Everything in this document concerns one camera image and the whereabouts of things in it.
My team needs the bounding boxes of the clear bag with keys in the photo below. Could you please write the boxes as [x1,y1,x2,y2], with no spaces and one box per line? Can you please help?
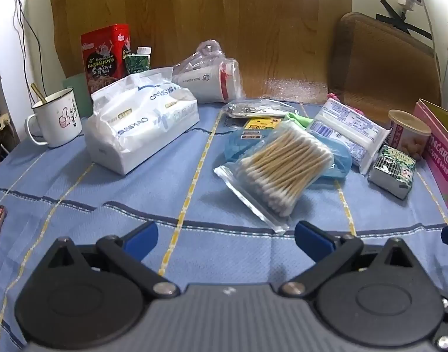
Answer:
[222,98,302,120]

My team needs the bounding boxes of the white packet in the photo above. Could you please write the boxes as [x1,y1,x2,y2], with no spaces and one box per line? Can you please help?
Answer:
[305,98,391,175]

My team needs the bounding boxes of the wooden board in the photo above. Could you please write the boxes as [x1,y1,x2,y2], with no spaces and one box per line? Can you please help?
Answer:
[50,0,353,99]

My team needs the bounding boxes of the white enamel mug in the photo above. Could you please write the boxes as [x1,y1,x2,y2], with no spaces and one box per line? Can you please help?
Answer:
[26,88,83,149]

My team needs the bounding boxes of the pink snack cup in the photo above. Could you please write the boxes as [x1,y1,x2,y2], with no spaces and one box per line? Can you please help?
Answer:
[387,109,432,162]

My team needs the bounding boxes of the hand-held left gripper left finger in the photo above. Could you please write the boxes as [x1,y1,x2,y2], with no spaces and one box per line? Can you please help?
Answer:
[37,222,181,298]

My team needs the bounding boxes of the yellow small packet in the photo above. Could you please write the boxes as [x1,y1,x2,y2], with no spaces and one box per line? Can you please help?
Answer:
[242,117,285,140]

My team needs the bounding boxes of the pink tin box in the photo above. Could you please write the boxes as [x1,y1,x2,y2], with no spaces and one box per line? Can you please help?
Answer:
[413,98,448,228]

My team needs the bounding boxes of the green white carton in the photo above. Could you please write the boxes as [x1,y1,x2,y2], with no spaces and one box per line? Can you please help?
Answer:
[124,46,152,76]

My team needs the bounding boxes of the gold spoon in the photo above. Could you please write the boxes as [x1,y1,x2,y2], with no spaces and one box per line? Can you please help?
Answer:
[30,82,48,105]

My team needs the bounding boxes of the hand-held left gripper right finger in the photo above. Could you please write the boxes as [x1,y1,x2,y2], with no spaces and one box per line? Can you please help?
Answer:
[281,221,421,298]

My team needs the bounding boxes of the green cloth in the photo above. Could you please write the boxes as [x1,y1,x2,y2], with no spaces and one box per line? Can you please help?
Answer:
[284,112,314,131]

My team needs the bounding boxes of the green card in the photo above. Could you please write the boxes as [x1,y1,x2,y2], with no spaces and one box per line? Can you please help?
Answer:
[62,74,94,118]

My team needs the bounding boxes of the green snack packet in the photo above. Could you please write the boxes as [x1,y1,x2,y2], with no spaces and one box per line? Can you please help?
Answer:
[367,145,417,200]

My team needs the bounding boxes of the brown chair back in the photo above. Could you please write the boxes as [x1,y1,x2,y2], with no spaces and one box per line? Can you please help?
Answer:
[327,12,443,114]

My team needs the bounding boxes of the bagged white paper cup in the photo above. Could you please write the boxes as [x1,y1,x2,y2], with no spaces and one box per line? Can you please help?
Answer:
[171,40,247,104]

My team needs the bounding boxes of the red snack tin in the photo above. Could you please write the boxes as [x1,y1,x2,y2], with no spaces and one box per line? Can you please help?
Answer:
[80,24,131,94]

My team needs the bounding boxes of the blue plastic case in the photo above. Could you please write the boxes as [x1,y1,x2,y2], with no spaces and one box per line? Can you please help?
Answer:
[224,128,353,189]

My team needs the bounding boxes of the cotton swab bag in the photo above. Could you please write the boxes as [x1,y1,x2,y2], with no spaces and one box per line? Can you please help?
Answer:
[214,120,335,234]

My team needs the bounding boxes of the blue checked tablecloth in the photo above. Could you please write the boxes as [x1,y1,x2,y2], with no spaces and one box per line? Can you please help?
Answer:
[0,99,448,352]

